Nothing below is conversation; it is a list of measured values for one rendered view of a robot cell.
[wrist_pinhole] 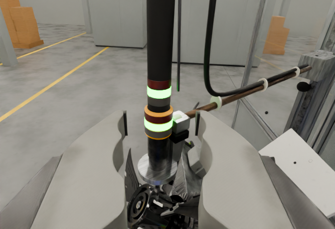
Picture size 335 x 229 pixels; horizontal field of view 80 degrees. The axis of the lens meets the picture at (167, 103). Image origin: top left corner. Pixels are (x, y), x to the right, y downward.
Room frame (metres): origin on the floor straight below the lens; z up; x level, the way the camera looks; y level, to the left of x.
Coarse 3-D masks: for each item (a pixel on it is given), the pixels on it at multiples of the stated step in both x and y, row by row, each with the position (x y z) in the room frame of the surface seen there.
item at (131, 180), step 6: (126, 162) 0.65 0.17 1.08; (132, 162) 0.57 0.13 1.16; (126, 168) 0.63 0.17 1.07; (132, 168) 0.55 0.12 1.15; (126, 174) 0.61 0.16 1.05; (132, 174) 0.54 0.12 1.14; (126, 180) 0.60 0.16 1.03; (132, 180) 0.53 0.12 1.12; (132, 186) 0.52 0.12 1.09; (138, 186) 0.47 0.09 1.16; (126, 192) 0.57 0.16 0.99; (132, 192) 0.53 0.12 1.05; (126, 198) 0.56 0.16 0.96
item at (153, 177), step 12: (180, 120) 0.27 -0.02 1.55; (180, 132) 0.27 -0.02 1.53; (168, 144) 0.27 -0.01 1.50; (180, 144) 0.27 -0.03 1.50; (144, 156) 0.28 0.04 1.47; (168, 156) 0.27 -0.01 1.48; (144, 168) 0.25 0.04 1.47; (168, 168) 0.25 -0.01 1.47; (144, 180) 0.23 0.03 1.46; (156, 180) 0.23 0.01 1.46; (168, 180) 0.23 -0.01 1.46
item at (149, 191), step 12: (144, 192) 0.39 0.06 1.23; (132, 204) 0.37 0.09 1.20; (144, 204) 0.34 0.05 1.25; (156, 204) 0.34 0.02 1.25; (168, 204) 0.35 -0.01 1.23; (132, 216) 0.33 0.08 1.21; (144, 216) 0.31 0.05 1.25; (156, 216) 0.31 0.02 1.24; (168, 216) 0.33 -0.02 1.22; (180, 216) 0.34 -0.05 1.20; (132, 228) 0.30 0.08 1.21; (144, 228) 0.30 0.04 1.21; (156, 228) 0.30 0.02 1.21; (168, 228) 0.32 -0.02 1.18; (180, 228) 0.31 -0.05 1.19
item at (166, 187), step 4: (172, 180) 0.43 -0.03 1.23; (140, 184) 0.47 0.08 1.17; (164, 184) 0.40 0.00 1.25; (168, 184) 0.43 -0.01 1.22; (172, 184) 0.42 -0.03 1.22; (164, 188) 0.40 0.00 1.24; (168, 188) 0.43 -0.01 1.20; (168, 192) 0.42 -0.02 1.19; (184, 200) 0.36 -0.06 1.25; (172, 208) 0.32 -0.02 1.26; (160, 216) 0.31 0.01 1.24; (164, 216) 0.30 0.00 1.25
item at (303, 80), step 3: (303, 78) 0.63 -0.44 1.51; (303, 81) 0.63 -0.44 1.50; (306, 81) 0.62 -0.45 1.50; (309, 81) 0.62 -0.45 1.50; (312, 81) 0.63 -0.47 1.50; (297, 84) 0.63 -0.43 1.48; (300, 84) 0.62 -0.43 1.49; (303, 84) 0.61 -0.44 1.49; (306, 84) 0.61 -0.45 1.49; (309, 84) 0.61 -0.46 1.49; (297, 87) 0.62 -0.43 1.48; (300, 87) 0.61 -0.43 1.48; (303, 87) 0.61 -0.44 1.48; (306, 87) 0.61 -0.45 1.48; (309, 87) 0.61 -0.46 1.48; (300, 90) 0.61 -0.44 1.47; (303, 90) 0.61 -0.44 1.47; (306, 90) 0.61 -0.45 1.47
